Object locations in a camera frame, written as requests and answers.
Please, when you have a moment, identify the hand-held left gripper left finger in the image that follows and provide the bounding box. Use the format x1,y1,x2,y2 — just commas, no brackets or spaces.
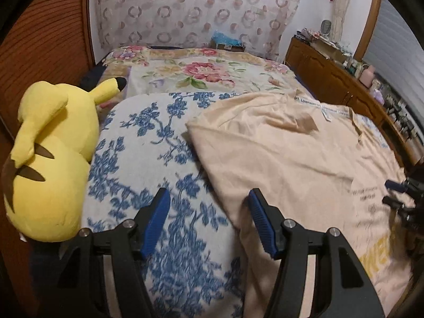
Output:
43,188,171,318

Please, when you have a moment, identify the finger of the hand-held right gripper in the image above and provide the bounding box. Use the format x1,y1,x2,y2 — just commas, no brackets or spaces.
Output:
384,176,419,197
382,195,417,227

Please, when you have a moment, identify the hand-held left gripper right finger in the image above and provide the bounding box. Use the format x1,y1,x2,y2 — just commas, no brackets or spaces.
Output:
245,188,385,318

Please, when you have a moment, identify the beige t-shirt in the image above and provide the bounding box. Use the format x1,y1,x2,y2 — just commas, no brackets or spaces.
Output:
185,91,418,318

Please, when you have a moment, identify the blue floral blanket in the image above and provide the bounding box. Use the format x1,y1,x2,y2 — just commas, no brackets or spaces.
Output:
81,91,398,318

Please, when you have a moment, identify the purple soft pouch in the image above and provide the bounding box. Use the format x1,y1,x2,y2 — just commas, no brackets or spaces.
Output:
372,84,387,105

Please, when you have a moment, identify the pink bottle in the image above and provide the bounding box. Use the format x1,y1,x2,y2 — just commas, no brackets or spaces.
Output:
359,64,377,89

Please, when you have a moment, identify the yellow plush toy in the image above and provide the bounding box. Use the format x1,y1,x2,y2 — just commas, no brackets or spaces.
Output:
2,77,128,243

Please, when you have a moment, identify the wooden cabinet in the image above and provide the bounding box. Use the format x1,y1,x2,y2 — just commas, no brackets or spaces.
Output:
285,36,418,169

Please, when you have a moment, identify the cluster of small jars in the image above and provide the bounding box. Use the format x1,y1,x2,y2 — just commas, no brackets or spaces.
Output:
344,58,365,74

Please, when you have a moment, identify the grey window blind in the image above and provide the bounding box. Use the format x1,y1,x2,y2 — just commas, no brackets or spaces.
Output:
363,0,424,115

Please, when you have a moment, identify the open cardboard box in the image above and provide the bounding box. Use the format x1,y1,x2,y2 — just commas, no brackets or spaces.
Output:
311,36,347,62

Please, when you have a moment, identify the pink floral blanket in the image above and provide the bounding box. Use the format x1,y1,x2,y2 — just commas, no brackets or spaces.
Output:
83,45,300,101

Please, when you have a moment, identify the teal box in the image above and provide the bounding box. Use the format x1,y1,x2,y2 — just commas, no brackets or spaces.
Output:
211,30,246,52

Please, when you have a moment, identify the cream lace curtain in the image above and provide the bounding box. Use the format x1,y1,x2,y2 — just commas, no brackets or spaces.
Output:
331,0,354,44

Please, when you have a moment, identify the orange louvered wooden wardrobe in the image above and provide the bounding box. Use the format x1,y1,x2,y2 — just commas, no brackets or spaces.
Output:
0,0,97,272

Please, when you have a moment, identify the wooden window frame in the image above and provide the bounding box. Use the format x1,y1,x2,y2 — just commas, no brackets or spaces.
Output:
353,0,383,61

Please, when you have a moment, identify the ring patterned wall curtain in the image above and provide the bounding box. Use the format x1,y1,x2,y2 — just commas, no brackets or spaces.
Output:
94,0,303,61

